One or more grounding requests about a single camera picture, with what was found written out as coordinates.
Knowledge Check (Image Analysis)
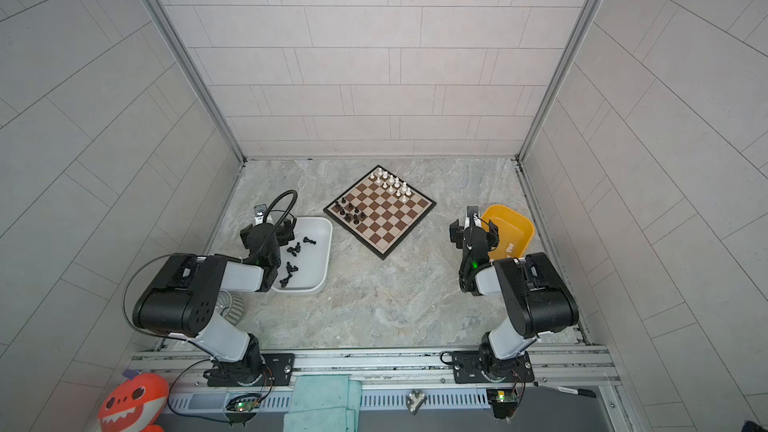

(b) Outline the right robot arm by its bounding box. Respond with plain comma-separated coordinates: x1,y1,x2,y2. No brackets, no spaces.
448,206,579,384

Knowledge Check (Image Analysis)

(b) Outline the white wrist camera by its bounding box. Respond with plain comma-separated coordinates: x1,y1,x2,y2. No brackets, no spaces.
253,204,268,226
465,206,482,227

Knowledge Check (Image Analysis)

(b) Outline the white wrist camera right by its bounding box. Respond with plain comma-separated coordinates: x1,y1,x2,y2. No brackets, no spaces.
465,206,482,227

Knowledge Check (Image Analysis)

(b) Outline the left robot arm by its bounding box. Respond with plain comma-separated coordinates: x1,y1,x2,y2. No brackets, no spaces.
124,190,298,387

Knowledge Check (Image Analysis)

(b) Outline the striped grey cup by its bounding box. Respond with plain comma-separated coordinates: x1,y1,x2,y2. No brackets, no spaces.
215,290,245,325

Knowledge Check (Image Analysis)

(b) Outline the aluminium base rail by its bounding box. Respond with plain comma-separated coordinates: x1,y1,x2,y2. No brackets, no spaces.
129,344,620,389

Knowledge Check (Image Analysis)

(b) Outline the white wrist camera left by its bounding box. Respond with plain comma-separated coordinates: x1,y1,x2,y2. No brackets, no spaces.
253,204,268,226

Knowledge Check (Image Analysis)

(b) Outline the yellow plastic bowl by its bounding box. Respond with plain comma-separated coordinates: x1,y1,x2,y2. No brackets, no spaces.
482,204,535,261

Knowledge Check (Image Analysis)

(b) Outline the folding chess board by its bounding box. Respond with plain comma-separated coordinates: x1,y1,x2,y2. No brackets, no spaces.
324,166,436,260

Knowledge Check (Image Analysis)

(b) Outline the white plastic tray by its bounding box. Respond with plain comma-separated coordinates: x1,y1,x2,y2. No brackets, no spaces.
271,217,333,296

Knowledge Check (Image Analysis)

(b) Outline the green cloth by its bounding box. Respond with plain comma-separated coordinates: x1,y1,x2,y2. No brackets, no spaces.
283,375,363,432

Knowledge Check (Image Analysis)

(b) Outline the red shark plush toy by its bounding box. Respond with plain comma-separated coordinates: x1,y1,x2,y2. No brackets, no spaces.
97,373,170,432

